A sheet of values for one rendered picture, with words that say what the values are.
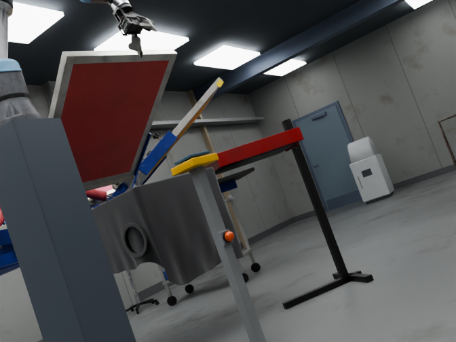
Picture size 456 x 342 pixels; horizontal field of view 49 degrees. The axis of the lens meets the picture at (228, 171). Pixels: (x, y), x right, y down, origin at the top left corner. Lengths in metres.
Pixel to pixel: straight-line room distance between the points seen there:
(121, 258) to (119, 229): 0.15
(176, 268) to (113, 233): 0.34
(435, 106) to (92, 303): 9.52
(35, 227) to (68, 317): 0.28
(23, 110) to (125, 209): 0.63
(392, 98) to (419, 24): 1.48
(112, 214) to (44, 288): 0.65
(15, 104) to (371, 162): 8.17
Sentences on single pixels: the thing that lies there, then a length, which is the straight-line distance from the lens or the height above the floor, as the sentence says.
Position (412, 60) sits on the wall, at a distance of 10.71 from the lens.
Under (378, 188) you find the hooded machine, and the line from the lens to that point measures 9.40.
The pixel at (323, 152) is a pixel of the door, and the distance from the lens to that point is 11.12.
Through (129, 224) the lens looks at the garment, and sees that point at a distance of 2.06.
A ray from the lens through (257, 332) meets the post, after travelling 1.86.
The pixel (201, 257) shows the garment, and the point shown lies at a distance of 2.10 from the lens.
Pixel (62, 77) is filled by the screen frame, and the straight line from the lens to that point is 2.17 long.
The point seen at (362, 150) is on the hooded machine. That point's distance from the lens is 9.52.
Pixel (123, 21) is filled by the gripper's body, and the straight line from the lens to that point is 2.18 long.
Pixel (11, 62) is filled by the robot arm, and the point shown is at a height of 1.40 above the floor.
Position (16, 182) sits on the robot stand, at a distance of 1.60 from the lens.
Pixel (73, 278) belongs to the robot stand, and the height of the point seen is 0.70.
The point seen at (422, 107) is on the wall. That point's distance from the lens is 10.64.
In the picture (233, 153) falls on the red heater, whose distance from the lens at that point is 3.17.
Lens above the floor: 0.73
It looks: 4 degrees up
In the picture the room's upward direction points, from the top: 20 degrees counter-clockwise
